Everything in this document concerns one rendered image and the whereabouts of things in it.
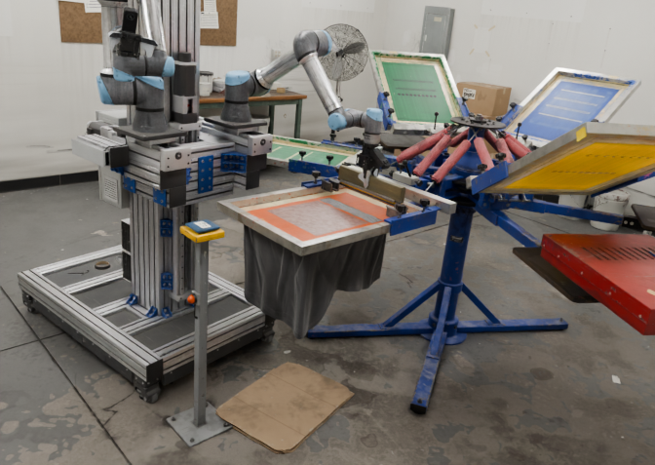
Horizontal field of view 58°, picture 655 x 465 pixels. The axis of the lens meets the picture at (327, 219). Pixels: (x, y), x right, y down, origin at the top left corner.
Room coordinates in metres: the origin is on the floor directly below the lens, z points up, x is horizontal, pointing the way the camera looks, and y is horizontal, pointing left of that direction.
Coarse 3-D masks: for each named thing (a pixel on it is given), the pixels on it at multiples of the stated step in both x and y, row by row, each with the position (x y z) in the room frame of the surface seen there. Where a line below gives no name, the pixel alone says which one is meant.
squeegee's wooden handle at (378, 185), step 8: (344, 168) 2.76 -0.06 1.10; (352, 168) 2.75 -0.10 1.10; (344, 176) 2.76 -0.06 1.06; (352, 176) 2.72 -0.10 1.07; (376, 176) 2.64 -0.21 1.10; (360, 184) 2.68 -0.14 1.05; (368, 184) 2.64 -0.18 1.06; (376, 184) 2.60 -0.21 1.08; (384, 184) 2.57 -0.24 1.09; (392, 184) 2.54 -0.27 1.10; (376, 192) 2.60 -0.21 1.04; (384, 192) 2.56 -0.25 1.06; (392, 192) 2.53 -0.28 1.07; (400, 192) 2.50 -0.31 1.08; (400, 200) 2.49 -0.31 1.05
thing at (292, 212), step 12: (288, 204) 2.57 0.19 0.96; (300, 204) 2.58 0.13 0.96; (312, 204) 2.60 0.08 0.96; (324, 204) 2.62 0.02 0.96; (348, 204) 2.65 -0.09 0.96; (360, 204) 2.67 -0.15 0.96; (372, 204) 2.68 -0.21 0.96; (264, 216) 2.37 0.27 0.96; (276, 216) 2.39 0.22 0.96; (288, 216) 2.40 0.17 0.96; (300, 216) 2.41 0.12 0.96; (312, 216) 2.43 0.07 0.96
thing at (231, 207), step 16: (272, 192) 2.61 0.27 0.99; (288, 192) 2.64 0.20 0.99; (304, 192) 2.71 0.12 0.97; (320, 192) 2.78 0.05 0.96; (224, 208) 2.37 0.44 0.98; (416, 208) 2.58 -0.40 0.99; (256, 224) 2.20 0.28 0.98; (384, 224) 2.32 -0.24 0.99; (288, 240) 2.06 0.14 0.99; (320, 240) 2.08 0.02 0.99; (336, 240) 2.12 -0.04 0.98; (352, 240) 2.18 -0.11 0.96
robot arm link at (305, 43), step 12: (300, 36) 2.72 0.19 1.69; (312, 36) 2.73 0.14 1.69; (300, 48) 2.68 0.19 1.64; (312, 48) 2.69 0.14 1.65; (300, 60) 2.67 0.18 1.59; (312, 60) 2.67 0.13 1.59; (312, 72) 2.65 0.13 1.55; (324, 72) 2.66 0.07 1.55; (312, 84) 2.66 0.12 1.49; (324, 84) 2.63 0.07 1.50; (324, 96) 2.61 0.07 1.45; (336, 96) 2.63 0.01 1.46; (336, 108) 2.59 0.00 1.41; (336, 120) 2.55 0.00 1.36; (348, 120) 2.59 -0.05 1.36
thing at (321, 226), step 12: (324, 216) 2.44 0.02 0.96; (336, 216) 2.46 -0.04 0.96; (348, 216) 2.47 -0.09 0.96; (384, 216) 2.52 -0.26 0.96; (288, 228) 2.26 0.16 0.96; (300, 228) 2.27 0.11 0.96; (312, 228) 2.29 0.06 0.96; (324, 228) 2.30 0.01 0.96; (336, 228) 2.31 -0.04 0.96; (348, 228) 2.32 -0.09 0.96; (300, 240) 2.15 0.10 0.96
